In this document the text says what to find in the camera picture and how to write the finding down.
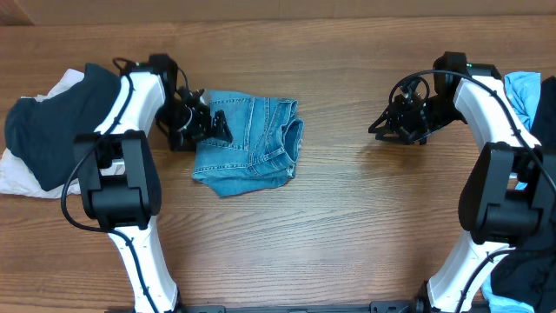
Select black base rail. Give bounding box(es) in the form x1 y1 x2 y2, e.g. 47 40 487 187
103 298 492 313

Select light blue denim jeans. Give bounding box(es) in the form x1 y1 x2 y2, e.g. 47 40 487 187
192 90 304 197

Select black garment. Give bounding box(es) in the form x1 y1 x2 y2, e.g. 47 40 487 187
492 77 555 312

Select dark navy folded shirt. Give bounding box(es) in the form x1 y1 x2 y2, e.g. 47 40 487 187
4 63 121 191

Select light blue shirt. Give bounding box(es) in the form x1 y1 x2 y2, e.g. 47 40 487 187
481 71 541 313

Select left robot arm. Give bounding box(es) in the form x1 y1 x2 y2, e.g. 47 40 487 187
69 54 233 312

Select white crumpled cloth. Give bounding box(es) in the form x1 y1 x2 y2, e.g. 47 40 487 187
1 69 85 198

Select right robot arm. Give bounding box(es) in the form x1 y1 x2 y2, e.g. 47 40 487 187
368 51 555 312

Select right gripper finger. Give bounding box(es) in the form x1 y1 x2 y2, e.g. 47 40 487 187
375 133 411 145
368 108 395 134

